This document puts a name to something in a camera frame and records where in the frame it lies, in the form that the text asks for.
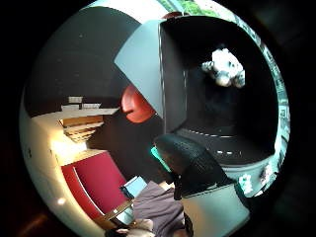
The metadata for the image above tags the laptop with bright screen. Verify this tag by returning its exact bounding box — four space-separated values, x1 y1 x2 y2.
119 175 148 199

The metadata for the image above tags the red round chair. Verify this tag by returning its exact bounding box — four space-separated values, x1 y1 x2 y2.
120 84 157 124

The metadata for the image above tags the white box with black inside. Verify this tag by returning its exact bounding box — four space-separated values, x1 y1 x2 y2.
114 14 291 237

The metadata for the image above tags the wooden stepped shelf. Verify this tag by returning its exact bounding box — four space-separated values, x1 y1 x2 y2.
58 115 106 144

